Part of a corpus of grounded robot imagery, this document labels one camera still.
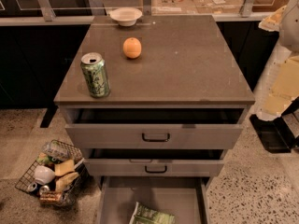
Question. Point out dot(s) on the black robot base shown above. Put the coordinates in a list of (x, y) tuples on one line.
[(280, 135)]

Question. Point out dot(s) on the green rice chip bag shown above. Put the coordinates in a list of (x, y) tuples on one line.
[(144, 215)]

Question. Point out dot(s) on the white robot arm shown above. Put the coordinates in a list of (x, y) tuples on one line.
[(283, 85)]

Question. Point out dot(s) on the grey middle drawer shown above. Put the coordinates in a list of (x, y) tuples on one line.
[(150, 162)]

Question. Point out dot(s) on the grey drawer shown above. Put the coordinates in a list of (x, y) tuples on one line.
[(150, 162), (154, 128), (182, 197)]

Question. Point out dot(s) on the clear plastic bottle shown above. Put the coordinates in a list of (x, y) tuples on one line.
[(56, 151)]

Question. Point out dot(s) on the white ceramic bowl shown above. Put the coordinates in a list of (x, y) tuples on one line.
[(125, 16)]

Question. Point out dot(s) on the white bowl in basket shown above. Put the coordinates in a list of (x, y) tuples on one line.
[(43, 175)]

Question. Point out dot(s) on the cardboard box left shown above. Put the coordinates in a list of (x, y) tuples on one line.
[(173, 7)]

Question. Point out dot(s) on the yellow sponge in basket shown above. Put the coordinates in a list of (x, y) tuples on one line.
[(64, 168)]

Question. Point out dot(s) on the brown snack bag in basket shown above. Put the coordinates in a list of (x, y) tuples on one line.
[(50, 197)]

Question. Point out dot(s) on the black wire basket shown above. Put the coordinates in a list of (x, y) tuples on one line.
[(69, 185)]

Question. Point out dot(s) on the orange fruit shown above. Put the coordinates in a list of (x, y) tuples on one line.
[(132, 48)]

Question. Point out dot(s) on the grey top drawer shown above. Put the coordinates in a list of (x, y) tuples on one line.
[(154, 128)]

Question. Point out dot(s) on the green soda can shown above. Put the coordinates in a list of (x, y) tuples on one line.
[(94, 70)]

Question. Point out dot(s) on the grey bottom drawer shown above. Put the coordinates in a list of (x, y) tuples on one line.
[(182, 197)]

